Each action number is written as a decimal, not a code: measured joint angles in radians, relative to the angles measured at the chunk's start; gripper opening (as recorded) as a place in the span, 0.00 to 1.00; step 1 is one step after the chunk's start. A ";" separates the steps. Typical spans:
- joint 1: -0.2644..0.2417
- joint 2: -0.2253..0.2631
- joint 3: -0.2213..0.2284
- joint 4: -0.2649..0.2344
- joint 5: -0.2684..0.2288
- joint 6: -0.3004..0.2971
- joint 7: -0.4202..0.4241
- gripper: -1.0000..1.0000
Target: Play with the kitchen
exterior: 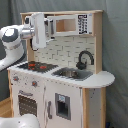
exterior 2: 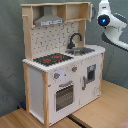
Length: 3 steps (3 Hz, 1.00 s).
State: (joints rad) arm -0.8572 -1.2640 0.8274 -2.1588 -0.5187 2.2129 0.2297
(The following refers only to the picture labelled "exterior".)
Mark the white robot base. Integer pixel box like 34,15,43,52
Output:
0,114,40,128

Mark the black toy faucet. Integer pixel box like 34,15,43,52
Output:
75,50,95,71

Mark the metal toy sink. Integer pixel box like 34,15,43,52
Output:
53,67,92,81

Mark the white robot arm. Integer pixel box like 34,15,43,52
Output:
0,13,47,71

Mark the wooden toy kitchen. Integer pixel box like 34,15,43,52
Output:
8,10,115,128

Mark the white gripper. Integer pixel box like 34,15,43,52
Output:
23,13,48,50

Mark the black toy stovetop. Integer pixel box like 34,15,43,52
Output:
20,61,56,73

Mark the toy oven door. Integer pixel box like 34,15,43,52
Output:
18,90,39,116

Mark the white toy microwave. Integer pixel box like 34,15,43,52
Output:
48,13,93,37

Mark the right red stove knob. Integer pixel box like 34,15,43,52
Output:
32,81,38,87

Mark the left red stove knob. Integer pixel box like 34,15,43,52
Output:
13,76,19,81

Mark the white toy fridge door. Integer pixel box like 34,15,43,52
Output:
45,81,82,128

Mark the red stove knob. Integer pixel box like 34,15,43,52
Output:
13,76,19,81
32,81,38,87

